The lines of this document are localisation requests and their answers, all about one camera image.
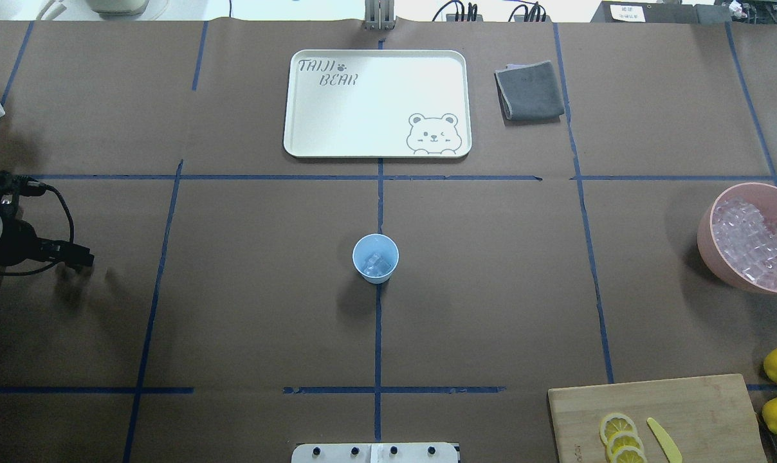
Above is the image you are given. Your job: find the bamboo cutting board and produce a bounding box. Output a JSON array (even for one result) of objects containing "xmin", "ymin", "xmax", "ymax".
[{"xmin": 548, "ymin": 374, "xmax": 767, "ymax": 462}]

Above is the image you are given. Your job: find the yellow plastic knife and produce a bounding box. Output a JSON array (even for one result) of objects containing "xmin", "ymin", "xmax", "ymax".
[{"xmin": 646, "ymin": 417, "xmax": 684, "ymax": 463}]

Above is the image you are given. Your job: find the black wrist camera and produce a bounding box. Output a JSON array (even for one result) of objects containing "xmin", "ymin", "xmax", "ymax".
[{"xmin": 0, "ymin": 170, "xmax": 50, "ymax": 205}]

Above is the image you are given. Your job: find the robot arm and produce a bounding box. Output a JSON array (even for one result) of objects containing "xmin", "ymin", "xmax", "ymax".
[{"xmin": 0, "ymin": 214, "xmax": 95, "ymax": 268}]

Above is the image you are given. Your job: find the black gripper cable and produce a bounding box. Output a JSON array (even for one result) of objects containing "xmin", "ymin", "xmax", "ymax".
[{"xmin": 0, "ymin": 183, "xmax": 75, "ymax": 277}]

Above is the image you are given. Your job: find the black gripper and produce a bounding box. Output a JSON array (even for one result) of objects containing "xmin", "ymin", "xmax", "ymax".
[{"xmin": 0, "ymin": 219, "xmax": 95, "ymax": 268}]

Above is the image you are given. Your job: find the folded grey cloth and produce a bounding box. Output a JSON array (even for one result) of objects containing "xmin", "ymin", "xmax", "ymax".
[{"xmin": 494, "ymin": 60, "xmax": 565, "ymax": 122}]

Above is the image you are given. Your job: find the white bear serving tray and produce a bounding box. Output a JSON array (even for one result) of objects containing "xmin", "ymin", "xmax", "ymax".
[{"xmin": 283, "ymin": 50, "xmax": 473, "ymax": 159}]

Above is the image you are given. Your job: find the lemon slice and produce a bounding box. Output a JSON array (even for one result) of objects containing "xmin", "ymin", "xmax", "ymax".
[
  {"xmin": 610, "ymin": 446, "xmax": 648, "ymax": 463},
  {"xmin": 598, "ymin": 412, "xmax": 637, "ymax": 446},
  {"xmin": 605, "ymin": 433, "xmax": 645, "ymax": 460}
]

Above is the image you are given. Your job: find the pink bowl of ice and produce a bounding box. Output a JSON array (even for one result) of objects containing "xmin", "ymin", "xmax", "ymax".
[{"xmin": 697, "ymin": 183, "xmax": 777, "ymax": 294}]

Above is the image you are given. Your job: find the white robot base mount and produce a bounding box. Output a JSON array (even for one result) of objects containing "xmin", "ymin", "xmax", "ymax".
[{"xmin": 291, "ymin": 442, "xmax": 461, "ymax": 462}]

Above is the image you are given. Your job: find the light blue paper cup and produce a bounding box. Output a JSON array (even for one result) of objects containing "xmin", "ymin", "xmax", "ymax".
[{"xmin": 351, "ymin": 233, "xmax": 399, "ymax": 284}]

